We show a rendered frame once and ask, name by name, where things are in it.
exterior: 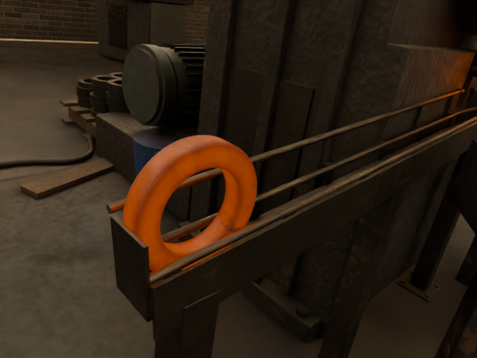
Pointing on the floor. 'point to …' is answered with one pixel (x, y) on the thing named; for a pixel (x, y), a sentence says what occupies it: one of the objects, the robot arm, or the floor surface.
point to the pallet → (95, 101)
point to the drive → (155, 106)
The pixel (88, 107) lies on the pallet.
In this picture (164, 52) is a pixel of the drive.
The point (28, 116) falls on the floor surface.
